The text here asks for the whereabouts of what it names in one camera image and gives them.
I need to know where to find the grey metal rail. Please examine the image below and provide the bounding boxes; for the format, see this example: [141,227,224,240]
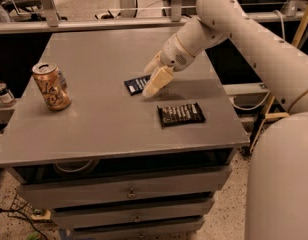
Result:
[0,11,308,36]

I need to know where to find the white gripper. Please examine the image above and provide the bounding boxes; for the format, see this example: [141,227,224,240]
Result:
[142,34,195,98]

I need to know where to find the white cable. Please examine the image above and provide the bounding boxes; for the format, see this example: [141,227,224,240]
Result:
[232,9,287,112]

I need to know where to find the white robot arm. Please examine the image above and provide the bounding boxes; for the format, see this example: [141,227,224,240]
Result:
[143,0,308,240]

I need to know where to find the middle grey drawer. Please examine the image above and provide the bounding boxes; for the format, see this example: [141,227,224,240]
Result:
[52,197,214,229]

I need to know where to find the grey drawer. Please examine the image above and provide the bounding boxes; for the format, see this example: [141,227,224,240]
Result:
[72,216,204,240]
[52,197,214,229]
[17,166,232,209]

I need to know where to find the black floor cable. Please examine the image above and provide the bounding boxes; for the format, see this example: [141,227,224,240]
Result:
[0,193,50,240]

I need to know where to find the orange soda can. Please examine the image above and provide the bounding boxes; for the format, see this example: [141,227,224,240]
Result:
[32,62,71,111]

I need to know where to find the blue rxbar wrapper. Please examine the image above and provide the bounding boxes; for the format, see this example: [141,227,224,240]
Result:
[124,75,150,96]

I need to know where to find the top grey drawer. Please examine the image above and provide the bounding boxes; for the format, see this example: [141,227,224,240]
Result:
[17,166,232,209]

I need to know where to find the grey drawer cabinet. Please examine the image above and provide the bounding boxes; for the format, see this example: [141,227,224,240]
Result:
[0,26,251,240]

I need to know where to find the black rxbar wrapper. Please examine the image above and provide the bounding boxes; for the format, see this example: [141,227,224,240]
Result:
[157,103,206,127]

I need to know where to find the bottom grey drawer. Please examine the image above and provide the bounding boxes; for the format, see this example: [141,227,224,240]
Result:
[72,216,204,240]

